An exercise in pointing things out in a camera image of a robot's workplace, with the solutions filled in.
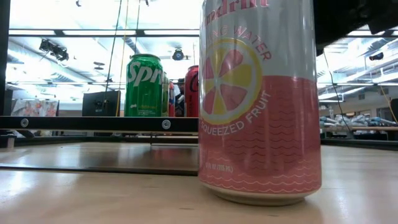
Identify person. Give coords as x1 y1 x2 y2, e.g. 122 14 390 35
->
173 77 187 118

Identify red cola can black script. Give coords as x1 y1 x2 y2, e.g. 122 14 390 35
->
184 64 200 118

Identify black rig frame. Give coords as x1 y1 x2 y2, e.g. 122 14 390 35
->
0 0 398 116

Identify black ceiling light fixture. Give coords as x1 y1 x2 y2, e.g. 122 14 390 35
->
39 39 70 62

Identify dark hanging cable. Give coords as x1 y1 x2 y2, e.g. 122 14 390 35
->
104 0 123 93

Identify wooden workbench with robot parts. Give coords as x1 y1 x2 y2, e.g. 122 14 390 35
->
319 113 398 141

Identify yellow hanging cable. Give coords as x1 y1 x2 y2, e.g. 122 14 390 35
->
381 86 398 124
115 0 130 118

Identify green Sprite can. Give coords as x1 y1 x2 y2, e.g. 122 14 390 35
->
124 53 165 118

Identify colourful floral poster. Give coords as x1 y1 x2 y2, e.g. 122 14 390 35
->
11 98 60 118

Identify pink grapefruit sparkling water can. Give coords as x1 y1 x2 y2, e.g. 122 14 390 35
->
198 0 323 207

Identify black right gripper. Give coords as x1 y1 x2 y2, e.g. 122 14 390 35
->
313 0 398 57

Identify red Fanta strawberry can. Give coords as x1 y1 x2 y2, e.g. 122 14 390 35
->
169 81 175 118

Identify black round ceiling fixture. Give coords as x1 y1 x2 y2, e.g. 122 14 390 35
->
172 48 185 62

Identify black table edge rail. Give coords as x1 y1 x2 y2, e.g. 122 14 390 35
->
0 136 398 152

